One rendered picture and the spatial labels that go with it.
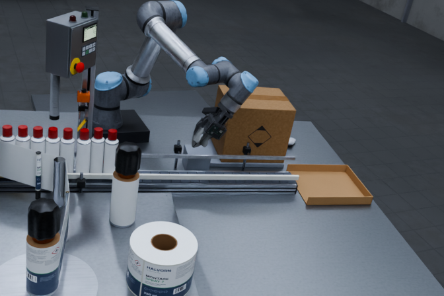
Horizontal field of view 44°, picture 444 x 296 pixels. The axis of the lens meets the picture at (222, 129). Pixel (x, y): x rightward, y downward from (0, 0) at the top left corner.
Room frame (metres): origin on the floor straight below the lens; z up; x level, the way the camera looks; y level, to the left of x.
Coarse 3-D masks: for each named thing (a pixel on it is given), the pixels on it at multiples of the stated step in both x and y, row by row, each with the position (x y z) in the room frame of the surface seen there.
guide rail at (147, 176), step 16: (96, 176) 1.77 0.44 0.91; (112, 176) 1.78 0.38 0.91; (144, 176) 1.82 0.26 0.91; (160, 176) 1.84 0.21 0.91; (176, 176) 1.86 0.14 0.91; (192, 176) 1.88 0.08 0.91; (208, 176) 1.90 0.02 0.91; (224, 176) 1.92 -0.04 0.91; (240, 176) 1.94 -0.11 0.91; (256, 176) 1.96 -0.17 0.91; (272, 176) 1.98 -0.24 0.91; (288, 176) 2.01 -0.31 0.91
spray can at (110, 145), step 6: (108, 132) 1.81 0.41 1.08; (114, 132) 1.81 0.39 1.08; (108, 138) 1.81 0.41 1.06; (114, 138) 1.81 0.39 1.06; (108, 144) 1.80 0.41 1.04; (114, 144) 1.80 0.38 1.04; (108, 150) 1.80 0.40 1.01; (114, 150) 1.80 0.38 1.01; (108, 156) 1.80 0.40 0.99; (114, 156) 1.80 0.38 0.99; (108, 162) 1.80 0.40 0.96; (114, 162) 1.80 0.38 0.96; (108, 168) 1.80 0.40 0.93; (114, 168) 1.81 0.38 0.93
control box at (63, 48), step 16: (64, 16) 1.86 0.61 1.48; (80, 16) 1.89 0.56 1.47; (48, 32) 1.79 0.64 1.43; (64, 32) 1.77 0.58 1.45; (80, 32) 1.81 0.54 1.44; (96, 32) 1.91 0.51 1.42; (48, 48) 1.79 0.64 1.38; (64, 48) 1.77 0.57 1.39; (80, 48) 1.82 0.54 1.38; (48, 64) 1.79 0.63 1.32; (64, 64) 1.77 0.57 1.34
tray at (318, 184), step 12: (288, 168) 2.19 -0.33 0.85; (300, 168) 2.21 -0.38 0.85; (312, 168) 2.23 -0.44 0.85; (324, 168) 2.25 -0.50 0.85; (336, 168) 2.27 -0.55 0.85; (348, 168) 2.26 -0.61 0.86; (300, 180) 2.13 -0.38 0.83; (312, 180) 2.15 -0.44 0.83; (324, 180) 2.16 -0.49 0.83; (336, 180) 2.18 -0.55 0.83; (348, 180) 2.20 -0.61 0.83; (300, 192) 2.03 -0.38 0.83; (312, 192) 2.05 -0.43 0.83; (324, 192) 2.06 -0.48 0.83; (336, 192) 2.08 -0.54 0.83; (348, 192) 2.10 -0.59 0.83; (360, 192) 2.12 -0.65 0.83; (312, 204) 1.95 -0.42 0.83; (324, 204) 1.97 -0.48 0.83; (336, 204) 1.99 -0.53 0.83; (348, 204) 2.01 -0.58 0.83; (360, 204) 2.02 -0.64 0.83
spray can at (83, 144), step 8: (80, 136) 1.77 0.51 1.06; (88, 136) 1.78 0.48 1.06; (80, 144) 1.76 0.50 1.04; (88, 144) 1.77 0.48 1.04; (80, 152) 1.76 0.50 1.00; (88, 152) 1.77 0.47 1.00; (80, 160) 1.76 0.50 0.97; (88, 160) 1.77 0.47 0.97; (80, 168) 1.76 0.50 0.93; (88, 168) 1.78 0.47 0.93
